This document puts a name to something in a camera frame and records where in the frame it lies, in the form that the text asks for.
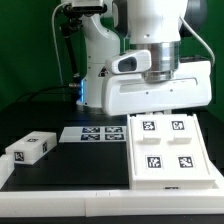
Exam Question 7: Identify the white marker base plate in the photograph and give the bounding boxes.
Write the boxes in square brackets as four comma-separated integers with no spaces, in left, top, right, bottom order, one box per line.
[59,126,126,143]

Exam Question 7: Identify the white cabinet top block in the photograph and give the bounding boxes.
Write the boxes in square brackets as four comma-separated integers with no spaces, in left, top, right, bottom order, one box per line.
[5,131,57,165]

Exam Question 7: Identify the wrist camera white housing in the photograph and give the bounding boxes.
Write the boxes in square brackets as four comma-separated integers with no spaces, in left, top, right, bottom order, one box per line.
[105,50,152,75]

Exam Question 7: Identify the small white door panel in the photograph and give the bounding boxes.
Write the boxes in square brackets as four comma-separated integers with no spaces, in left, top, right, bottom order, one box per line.
[130,115,166,180]

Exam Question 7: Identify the white hinged door panel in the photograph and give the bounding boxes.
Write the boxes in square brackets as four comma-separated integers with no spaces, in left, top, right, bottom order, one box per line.
[167,114,208,178]

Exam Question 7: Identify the white obstacle frame wall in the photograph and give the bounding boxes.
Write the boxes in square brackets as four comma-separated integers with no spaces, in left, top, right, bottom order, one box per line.
[0,155,224,218]

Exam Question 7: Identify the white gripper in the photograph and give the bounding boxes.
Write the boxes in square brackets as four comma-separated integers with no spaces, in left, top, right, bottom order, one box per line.
[101,60,212,116]

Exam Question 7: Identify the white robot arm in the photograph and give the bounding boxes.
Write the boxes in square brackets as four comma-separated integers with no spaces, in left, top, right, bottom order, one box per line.
[61,0,214,116]

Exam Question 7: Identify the white cabinet body box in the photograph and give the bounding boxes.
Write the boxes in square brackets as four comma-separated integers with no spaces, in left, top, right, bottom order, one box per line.
[126,114,215,190]

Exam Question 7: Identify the black cable on table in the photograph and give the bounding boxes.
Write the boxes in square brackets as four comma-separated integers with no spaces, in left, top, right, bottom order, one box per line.
[14,84,83,103]

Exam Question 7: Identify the white cable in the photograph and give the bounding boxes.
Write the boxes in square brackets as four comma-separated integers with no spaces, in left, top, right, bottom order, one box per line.
[50,2,73,86]

